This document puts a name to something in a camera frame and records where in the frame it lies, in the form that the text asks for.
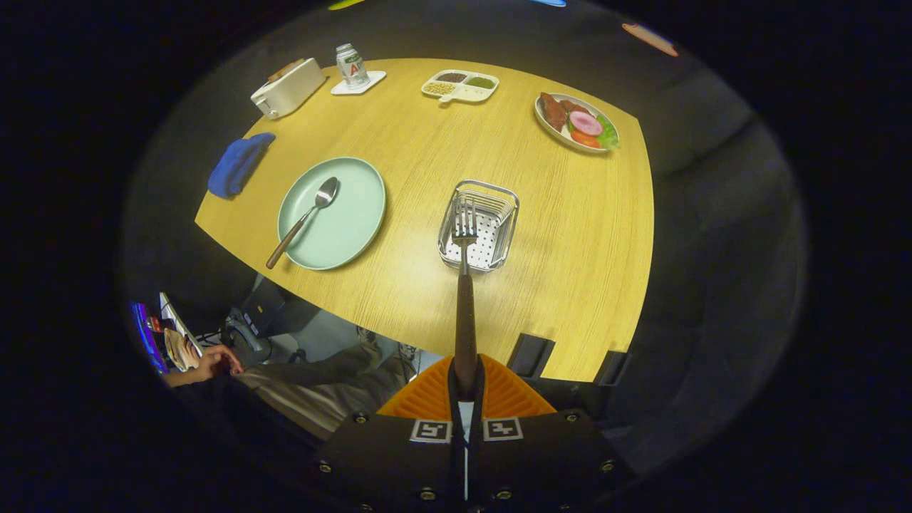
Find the white divided bean dish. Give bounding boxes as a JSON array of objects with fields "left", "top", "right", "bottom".
[{"left": 420, "top": 69, "right": 499, "bottom": 105}]

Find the person's trouser leg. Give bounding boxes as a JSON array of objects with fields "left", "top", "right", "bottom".
[{"left": 235, "top": 341, "right": 418, "bottom": 439}]

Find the small white drink bottle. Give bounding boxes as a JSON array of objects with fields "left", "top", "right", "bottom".
[{"left": 336, "top": 43, "right": 371, "bottom": 89}]

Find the spoon with wooden handle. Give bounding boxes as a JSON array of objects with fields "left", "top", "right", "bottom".
[{"left": 266, "top": 177, "right": 339, "bottom": 269}]

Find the black table bracket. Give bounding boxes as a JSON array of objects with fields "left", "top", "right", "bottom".
[
  {"left": 595, "top": 349, "right": 631, "bottom": 386},
  {"left": 507, "top": 333, "right": 555, "bottom": 378}
]

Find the white food plate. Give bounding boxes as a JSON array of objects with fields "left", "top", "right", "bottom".
[{"left": 534, "top": 93, "right": 620, "bottom": 154}]

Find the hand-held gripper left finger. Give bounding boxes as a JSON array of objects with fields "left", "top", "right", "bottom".
[{"left": 313, "top": 355, "right": 469, "bottom": 513}]

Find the pale green plate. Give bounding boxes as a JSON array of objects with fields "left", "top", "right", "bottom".
[{"left": 277, "top": 157, "right": 386, "bottom": 271}]

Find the black computer case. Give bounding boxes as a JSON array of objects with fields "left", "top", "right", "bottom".
[{"left": 239, "top": 276, "right": 287, "bottom": 337}]

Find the laptop with bright screen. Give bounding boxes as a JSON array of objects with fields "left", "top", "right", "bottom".
[{"left": 130, "top": 292, "right": 204, "bottom": 375}]

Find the fork with wooden handle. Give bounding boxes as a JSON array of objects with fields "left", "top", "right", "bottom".
[{"left": 452, "top": 198, "right": 479, "bottom": 400}]

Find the pink round slice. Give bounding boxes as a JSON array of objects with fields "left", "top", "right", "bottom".
[{"left": 569, "top": 110, "right": 604, "bottom": 137}]

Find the white square coaster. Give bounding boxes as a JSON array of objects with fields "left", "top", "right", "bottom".
[{"left": 330, "top": 70, "right": 387, "bottom": 96}]

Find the brown meat slice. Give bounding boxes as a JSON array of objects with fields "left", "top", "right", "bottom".
[{"left": 539, "top": 93, "right": 571, "bottom": 133}]

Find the metal wire basket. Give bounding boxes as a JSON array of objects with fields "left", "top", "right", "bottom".
[{"left": 437, "top": 180, "right": 519, "bottom": 273}]

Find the white toaster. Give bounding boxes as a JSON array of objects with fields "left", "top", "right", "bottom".
[{"left": 250, "top": 58, "right": 327, "bottom": 119}]

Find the blue folded cloth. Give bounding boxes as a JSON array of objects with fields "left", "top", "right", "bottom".
[{"left": 207, "top": 133, "right": 276, "bottom": 199}]

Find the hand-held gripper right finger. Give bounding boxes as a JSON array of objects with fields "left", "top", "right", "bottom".
[{"left": 467, "top": 355, "right": 638, "bottom": 513}]

